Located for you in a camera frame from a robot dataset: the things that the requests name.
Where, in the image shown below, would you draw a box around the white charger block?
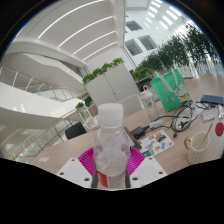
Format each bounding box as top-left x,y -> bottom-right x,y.
148,118 -> 165,131

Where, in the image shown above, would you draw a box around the black tangled cables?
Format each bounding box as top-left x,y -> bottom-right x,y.
159,100 -> 208,138

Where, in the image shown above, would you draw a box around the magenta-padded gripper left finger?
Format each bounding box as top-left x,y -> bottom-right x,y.
55,147 -> 100,190

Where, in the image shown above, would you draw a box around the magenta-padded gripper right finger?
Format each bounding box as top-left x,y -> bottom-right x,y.
124,146 -> 168,189

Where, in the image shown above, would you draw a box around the gold stirring spoon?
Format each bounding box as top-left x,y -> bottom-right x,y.
199,122 -> 214,150

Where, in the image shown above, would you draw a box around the dark blue keyboard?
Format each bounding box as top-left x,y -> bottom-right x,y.
200,94 -> 224,107

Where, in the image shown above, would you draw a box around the colourful sticker sheet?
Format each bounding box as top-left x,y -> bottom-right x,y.
137,129 -> 175,158

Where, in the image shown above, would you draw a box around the small planter with green plants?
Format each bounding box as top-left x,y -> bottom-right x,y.
74,95 -> 99,132

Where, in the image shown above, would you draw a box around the clear lidded tumbler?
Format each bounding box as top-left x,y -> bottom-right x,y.
139,89 -> 161,122

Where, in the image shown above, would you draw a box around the white chair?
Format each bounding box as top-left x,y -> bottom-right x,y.
117,93 -> 143,118

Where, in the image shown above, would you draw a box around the ceiling light strips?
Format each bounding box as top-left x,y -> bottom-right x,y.
37,0 -> 118,62

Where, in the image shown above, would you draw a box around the black chair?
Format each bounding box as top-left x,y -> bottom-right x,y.
64,121 -> 89,141

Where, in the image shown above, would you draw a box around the white planter cabinet with plants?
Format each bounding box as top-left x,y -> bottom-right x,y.
82,57 -> 141,108

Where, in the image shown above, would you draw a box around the green tote bag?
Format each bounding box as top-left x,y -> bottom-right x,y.
149,68 -> 192,113

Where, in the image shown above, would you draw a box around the black charger block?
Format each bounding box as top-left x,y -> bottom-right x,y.
130,125 -> 151,140

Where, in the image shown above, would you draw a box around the white mug with gold handle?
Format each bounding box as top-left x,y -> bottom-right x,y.
184,131 -> 212,165

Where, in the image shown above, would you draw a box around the flat round red coaster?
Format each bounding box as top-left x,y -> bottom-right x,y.
214,121 -> 224,137

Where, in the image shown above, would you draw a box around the clear plastic water bottle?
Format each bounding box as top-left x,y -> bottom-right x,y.
92,102 -> 132,191

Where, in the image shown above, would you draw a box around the row of green hedge plants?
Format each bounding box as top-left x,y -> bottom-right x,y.
131,22 -> 223,83

